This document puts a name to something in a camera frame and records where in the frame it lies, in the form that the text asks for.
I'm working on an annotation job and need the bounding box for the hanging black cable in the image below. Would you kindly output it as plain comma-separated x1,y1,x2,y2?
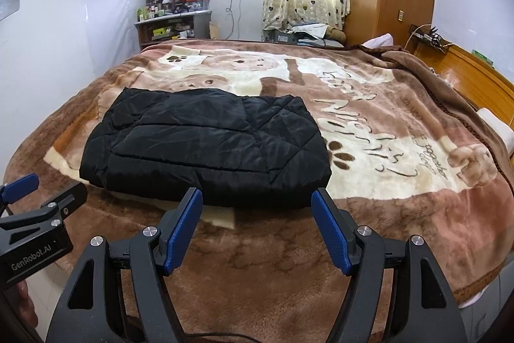
226,0,242,40

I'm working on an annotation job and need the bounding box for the grey shelf unit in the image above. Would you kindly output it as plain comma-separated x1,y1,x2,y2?
134,10,213,51

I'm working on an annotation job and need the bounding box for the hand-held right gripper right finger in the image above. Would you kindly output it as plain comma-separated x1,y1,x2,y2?
311,187,470,343

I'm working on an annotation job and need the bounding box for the green flat packet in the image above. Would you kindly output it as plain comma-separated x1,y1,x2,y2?
472,49,499,66

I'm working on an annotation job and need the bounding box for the power strip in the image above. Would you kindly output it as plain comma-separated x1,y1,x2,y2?
413,28,448,52

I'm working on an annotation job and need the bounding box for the white pillow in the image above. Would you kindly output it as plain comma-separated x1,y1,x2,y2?
476,108,514,157

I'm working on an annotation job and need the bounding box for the black puffer jacket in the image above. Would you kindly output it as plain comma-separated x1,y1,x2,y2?
78,87,333,208

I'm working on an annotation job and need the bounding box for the row of bottles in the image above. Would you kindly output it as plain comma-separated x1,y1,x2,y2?
137,0,177,22

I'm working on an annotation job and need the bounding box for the brown printed fleece blanket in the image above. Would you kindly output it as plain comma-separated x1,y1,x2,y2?
2,39,514,331

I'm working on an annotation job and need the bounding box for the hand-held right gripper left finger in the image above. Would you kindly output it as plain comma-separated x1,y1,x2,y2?
44,186,204,343

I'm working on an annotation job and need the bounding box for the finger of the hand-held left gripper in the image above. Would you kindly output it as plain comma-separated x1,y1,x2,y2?
40,182,88,223
0,173,40,203

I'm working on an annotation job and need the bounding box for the pile of clothes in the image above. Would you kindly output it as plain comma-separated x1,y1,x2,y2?
291,22,328,47

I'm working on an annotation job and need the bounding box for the brown plush toy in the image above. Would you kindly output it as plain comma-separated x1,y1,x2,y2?
323,26,346,44

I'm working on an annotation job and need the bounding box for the yellow cable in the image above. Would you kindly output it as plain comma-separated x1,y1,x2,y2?
403,25,426,50

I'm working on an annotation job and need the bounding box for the dark storage box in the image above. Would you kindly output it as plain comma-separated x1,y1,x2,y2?
263,29,300,44

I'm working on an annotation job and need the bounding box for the person's left hand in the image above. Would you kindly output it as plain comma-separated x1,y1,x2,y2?
12,279,32,328

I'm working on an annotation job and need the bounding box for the wooden bed headboard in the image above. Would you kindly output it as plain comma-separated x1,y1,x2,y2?
413,40,514,135

